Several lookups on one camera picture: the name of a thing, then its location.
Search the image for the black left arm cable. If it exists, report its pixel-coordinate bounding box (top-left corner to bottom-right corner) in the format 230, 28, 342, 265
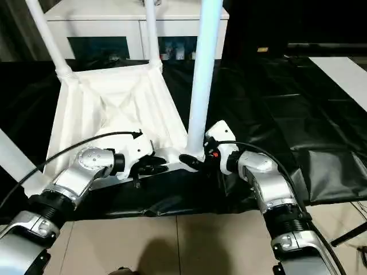
0, 130, 143, 210

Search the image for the white flat board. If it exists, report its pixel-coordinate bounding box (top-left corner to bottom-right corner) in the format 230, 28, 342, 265
309, 56, 367, 112

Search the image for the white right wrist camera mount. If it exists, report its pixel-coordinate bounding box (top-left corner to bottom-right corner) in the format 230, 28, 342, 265
204, 120, 237, 175

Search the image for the white plastic table leg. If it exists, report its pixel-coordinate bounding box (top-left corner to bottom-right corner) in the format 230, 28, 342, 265
0, 128, 44, 195
186, 0, 225, 158
24, 0, 75, 84
144, 0, 163, 71

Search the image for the white cabinet with glass doors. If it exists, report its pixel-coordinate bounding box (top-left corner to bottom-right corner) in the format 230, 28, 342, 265
45, 0, 230, 61

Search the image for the white plastic table top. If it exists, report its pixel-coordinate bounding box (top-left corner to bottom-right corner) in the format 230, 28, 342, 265
24, 64, 207, 195

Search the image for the black folding stand leg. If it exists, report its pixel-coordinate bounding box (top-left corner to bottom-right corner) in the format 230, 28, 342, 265
331, 220, 367, 247

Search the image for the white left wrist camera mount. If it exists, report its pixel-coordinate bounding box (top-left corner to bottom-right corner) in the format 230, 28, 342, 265
116, 133, 154, 181

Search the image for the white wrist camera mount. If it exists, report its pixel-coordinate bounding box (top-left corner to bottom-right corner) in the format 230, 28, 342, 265
204, 120, 237, 175
116, 133, 154, 181

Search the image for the grey curtain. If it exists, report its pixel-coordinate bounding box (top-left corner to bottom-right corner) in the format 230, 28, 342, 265
0, 0, 48, 62

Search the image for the black work mat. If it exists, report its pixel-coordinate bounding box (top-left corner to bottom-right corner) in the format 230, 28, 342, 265
0, 58, 367, 226

